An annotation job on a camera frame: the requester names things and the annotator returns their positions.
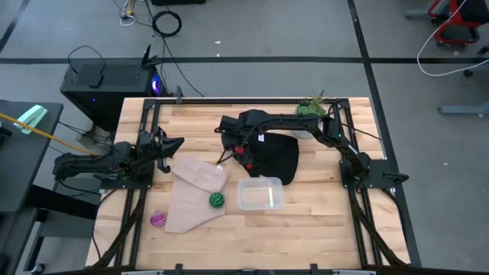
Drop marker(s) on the potted green succulent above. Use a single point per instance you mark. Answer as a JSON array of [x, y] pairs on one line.
[[311, 109]]

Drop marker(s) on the black aluminium table frame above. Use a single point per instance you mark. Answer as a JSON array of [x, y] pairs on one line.
[[244, 101]]

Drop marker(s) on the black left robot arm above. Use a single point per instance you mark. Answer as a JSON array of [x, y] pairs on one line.
[[88, 164]]

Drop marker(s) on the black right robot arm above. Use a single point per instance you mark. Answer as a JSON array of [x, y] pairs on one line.
[[290, 120]]

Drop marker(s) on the clear plastic tupperware container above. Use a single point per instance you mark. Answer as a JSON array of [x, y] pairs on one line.
[[260, 194]]

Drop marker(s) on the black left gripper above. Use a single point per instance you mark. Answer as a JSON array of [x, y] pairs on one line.
[[172, 145]]

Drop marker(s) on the mint green stapler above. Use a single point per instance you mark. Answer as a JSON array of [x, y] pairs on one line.
[[32, 116]]

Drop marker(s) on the black cloth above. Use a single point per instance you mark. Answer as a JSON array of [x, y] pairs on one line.
[[279, 160]]

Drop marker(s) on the black desk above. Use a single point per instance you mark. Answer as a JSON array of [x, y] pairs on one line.
[[19, 164]]

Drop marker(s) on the black computer tower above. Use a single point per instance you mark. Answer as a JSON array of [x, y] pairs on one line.
[[111, 88]]

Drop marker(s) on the green watermelon toy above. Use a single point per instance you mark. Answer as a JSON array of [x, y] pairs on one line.
[[216, 200]]

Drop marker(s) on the yellow rod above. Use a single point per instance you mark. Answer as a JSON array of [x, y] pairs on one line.
[[46, 133]]

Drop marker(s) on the beige folded cloth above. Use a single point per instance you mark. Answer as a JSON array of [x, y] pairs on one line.
[[187, 206]]

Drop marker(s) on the grey table foot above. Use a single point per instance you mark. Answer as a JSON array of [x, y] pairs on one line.
[[418, 14], [462, 110]]

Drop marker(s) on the red and black cart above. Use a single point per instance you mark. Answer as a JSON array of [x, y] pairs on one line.
[[475, 13]]

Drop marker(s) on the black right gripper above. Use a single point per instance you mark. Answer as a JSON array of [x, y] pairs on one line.
[[233, 137]]

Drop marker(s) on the purple striped onion toy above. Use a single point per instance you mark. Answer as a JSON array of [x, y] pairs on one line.
[[157, 219]]

